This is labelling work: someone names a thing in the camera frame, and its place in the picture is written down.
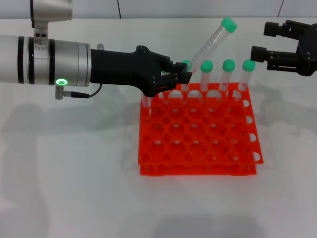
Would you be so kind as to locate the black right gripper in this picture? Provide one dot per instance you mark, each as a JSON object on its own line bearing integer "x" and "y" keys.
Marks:
{"x": 308, "y": 49}

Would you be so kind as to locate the orange plastic test tube rack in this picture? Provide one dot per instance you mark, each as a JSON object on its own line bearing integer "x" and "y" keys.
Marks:
{"x": 198, "y": 172}

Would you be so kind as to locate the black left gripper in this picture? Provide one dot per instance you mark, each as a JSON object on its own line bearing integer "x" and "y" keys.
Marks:
{"x": 119, "y": 67}

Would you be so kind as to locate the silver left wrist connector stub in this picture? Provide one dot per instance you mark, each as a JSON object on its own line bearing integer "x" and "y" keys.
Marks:
{"x": 100, "y": 46}

